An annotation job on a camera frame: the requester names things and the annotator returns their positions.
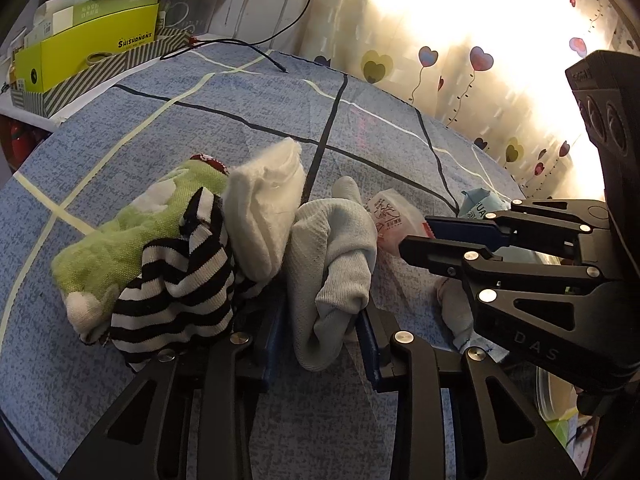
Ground blue plaid bedsheet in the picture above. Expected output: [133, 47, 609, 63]
[0, 42, 551, 480]

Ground heart print curtain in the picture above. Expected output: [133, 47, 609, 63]
[300, 0, 636, 211]

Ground red container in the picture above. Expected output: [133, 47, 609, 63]
[7, 120, 33, 161]

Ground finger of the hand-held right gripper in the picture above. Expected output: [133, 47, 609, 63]
[425, 199, 612, 257]
[399, 234, 640, 387]

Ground wet wipes pack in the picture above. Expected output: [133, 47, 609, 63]
[457, 189, 511, 221]

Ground flat black white striped sock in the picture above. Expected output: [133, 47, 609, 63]
[110, 187, 273, 367]

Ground striped cardboard box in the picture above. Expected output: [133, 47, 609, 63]
[10, 27, 193, 116]

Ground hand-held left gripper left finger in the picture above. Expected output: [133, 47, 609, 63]
[59, 304, 285, 480]

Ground lime green box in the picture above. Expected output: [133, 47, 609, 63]
[12, 2, 162, 95]

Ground green fuzzy sock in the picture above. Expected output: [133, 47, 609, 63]
[51, 154, 231, 333]

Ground dark box with cup print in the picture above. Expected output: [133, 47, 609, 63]
[157, 0, 221, 33]

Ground cream sock with red stripe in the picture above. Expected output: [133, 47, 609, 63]
[434, 277, 506, 351]

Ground flat light green box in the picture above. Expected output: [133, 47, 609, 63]
[37, 0, 161, 36]

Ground glass jar with clear lid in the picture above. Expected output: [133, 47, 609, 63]
[535, 364, 581, 423]

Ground small white box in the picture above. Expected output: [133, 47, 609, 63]
[22, 7, 76, 48]

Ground light blue knotted sock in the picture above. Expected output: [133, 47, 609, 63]
[286, 176, 378, 373]

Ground black cable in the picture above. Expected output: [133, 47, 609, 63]
[160, 0, 331, 73]

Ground pink plastic packet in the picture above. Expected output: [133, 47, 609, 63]
[366, 188, 436, 256]

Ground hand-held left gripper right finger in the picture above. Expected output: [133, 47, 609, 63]
[356, 306, 583, 480]

